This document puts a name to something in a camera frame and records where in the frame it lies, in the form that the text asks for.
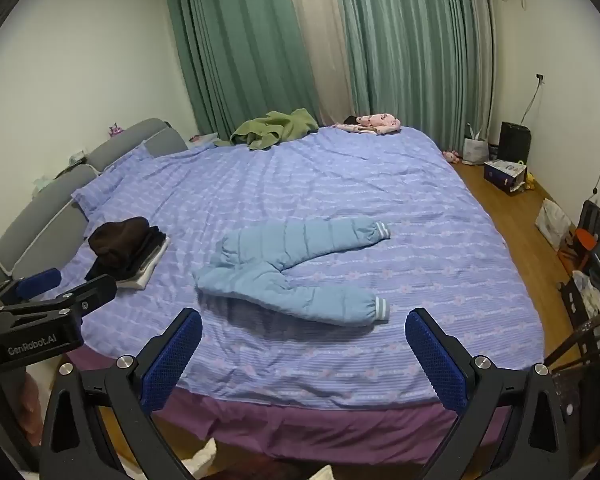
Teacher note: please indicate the purple bed sheet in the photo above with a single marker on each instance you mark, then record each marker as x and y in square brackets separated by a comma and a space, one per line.
[330, 430]

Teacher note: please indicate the pink printed garment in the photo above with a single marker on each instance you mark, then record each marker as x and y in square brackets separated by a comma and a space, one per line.
[375, 122]

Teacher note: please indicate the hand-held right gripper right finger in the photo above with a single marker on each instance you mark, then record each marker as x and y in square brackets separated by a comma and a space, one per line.
[437, 360]

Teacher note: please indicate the person's left hand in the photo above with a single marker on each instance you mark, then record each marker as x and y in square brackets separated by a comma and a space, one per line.
[31, 405]

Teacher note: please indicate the white plastic bag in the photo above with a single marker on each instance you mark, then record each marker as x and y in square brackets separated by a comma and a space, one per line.
[552, 222]

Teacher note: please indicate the white tote bag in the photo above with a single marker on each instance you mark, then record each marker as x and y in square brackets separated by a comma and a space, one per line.
[475, 150]

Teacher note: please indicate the light blue padded pants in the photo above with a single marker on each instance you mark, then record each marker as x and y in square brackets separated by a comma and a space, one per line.
[290, 255]

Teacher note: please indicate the grey padded headboard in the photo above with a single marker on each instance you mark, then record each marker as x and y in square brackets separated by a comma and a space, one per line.
[35, 220]

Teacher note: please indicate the purple patterned blanket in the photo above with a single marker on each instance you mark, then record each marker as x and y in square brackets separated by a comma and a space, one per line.
[380, 200]

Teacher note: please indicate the white folded garment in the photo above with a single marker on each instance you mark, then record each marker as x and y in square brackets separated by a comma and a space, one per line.
[150, 270]

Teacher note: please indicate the black floor appliance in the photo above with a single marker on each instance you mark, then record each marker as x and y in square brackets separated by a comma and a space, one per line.
[514, 142]

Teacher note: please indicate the small yellow toy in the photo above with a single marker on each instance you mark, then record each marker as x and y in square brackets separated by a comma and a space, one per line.
[529, 181]

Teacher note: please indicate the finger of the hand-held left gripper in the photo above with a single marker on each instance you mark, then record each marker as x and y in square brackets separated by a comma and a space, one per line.
[37, 282]
[87, 296]

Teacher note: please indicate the green curtain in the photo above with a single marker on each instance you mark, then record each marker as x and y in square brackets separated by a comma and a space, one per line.
[410, 45]
[230, 45]

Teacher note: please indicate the blue cardboard box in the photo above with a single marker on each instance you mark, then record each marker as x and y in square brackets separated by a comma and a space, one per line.
[502, 176]

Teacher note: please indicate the small purple toy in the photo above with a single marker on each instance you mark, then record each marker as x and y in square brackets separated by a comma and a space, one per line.
[115, 130]

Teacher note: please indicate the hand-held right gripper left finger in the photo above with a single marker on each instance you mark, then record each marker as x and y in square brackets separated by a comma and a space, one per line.
[172, 360]

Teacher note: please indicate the purple patterned pillow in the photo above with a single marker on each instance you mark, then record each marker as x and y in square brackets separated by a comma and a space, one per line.
[115, 180]

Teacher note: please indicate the small pink toy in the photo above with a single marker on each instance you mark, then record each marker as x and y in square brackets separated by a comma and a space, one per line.
[451, 156]

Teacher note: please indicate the olive green garment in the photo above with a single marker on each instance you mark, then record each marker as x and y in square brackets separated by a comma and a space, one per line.
[275, 127]

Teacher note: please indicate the black folded garment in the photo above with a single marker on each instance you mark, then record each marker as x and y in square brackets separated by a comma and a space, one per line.
[140, 255]

